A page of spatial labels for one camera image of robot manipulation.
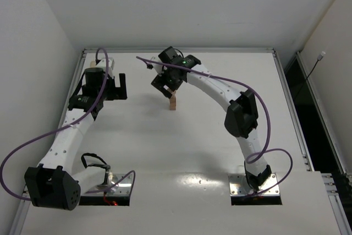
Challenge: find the metal base plate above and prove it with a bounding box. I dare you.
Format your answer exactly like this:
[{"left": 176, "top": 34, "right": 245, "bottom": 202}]
[
  {"left": 228, "top": 174, "right": 280, "bottom": 198},
  {"left": 85, "top": 174, "right": 134, "bottom": 196}
]

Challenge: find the black cable with white plug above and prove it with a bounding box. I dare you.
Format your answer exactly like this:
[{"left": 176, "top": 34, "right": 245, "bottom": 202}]
[{"left": 294, "top": 51, "right": 327, "bottom": 101}]

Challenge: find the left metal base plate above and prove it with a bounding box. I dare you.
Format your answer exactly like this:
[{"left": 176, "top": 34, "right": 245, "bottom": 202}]
[{"left": 85, "top": 174, "right": 134, "bottom": 196}]

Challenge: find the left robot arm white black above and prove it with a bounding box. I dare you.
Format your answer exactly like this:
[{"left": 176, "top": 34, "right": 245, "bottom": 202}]
[{"left": 24, "top": 67, "right": 127, "bottom": 210}]

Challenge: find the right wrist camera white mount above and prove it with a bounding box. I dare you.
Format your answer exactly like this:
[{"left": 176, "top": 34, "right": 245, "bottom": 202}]
[{"left": 147, "top": 56, "right": 163, "bottom": 75}]

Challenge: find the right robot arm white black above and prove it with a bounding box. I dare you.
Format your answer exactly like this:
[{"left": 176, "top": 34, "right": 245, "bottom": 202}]
[{"left": 147, "top": 47, "right": 272, "bottom": 190}]

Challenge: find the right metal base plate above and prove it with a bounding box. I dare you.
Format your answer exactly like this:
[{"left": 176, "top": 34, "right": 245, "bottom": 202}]
[{"left": 228, "top": 174, "right": 280, "bottom": 198}]

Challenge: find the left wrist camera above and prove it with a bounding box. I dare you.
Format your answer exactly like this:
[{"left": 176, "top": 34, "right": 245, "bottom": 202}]
[{"left": 95, "top": 57, "right": 115, "bottom": 78}]

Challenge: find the aluminium table frame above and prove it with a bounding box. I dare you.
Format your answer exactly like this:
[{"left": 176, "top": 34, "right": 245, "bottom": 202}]
[{"left": 8, "top": 47, "right": 352, "bottom": 235}]

